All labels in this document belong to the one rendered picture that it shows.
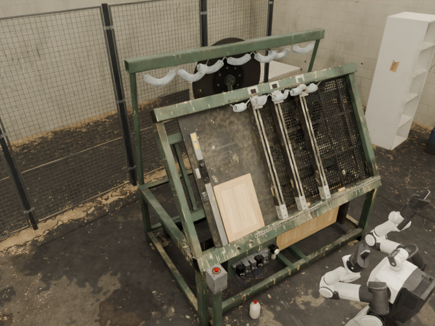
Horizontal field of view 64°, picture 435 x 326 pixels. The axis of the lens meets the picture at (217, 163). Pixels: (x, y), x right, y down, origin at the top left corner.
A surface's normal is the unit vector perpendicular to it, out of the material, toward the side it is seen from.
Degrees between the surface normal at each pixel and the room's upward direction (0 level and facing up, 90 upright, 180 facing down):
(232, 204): 59
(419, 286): 0
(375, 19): 90
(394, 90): 90
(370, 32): 90
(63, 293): 0
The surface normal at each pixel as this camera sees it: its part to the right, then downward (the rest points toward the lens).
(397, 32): -0.75, 0.36
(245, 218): 0.45, -0.05
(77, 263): -0.01, -0.85
